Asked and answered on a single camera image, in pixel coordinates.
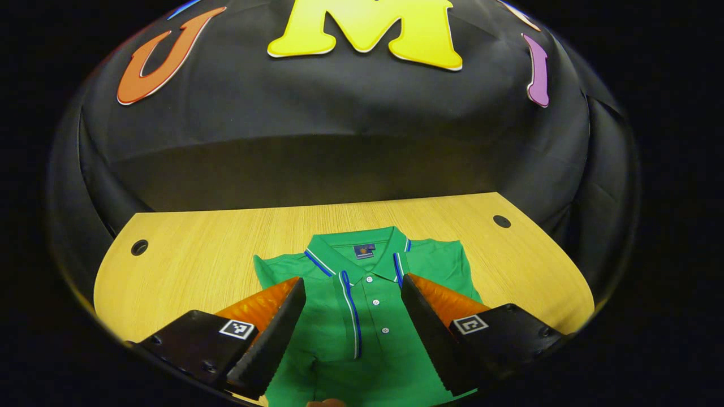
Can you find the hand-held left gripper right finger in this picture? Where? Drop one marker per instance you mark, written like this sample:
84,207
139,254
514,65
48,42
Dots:
430,339

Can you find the black backdrop cloth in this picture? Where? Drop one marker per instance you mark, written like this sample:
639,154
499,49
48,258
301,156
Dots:
339,113

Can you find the black table grommet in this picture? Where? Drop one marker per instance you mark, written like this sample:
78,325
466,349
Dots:
139,247
501,221

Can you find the green polo T-shirt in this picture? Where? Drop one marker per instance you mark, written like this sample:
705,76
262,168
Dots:
362,362

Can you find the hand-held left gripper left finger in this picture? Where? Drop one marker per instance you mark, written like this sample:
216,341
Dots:
277,339

